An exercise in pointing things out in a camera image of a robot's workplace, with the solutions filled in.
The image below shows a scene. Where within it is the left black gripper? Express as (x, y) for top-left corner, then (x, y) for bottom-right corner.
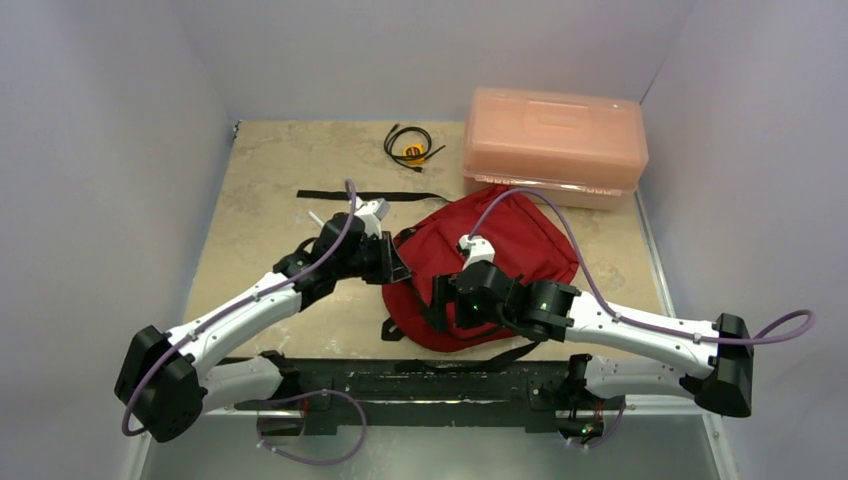
(334, 230), (411, 285)

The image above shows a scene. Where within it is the red student backpack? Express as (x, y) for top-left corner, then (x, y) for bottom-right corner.
(381, 186), (580, 353)

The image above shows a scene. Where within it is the white orange pen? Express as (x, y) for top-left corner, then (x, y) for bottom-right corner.
(307, 211), (325, 227)

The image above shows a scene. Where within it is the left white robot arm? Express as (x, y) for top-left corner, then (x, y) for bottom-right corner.
(114, 201), (409, 443)

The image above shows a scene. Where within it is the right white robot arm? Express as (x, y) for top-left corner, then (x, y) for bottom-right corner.
(427, 261), (754, 418)

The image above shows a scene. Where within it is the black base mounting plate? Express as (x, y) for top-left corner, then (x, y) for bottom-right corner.
(206, 355), (625, 440)

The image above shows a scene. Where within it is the translucent orange plastic box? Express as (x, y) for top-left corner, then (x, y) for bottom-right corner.
(460, 88), (649, 210)

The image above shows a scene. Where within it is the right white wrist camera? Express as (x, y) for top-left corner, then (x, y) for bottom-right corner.
(457, 235), (495, 270)

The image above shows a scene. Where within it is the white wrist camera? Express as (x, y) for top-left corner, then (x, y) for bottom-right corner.
(354, 196), (390, 237)
(457, 235), (495, 270)

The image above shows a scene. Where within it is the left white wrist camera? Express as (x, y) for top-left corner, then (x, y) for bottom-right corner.
(354, 196), (390, 237)

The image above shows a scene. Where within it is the black cable with orange tag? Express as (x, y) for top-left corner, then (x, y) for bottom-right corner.
(383, 123), (446, 174)

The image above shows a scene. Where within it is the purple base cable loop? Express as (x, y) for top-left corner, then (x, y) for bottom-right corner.
(255, 389), (368, 468)

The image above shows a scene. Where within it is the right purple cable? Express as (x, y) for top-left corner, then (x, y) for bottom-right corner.
(468, 188), (817, 346)

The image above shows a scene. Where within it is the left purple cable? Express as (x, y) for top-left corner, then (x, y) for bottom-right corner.
(121, 179), (359, 438)

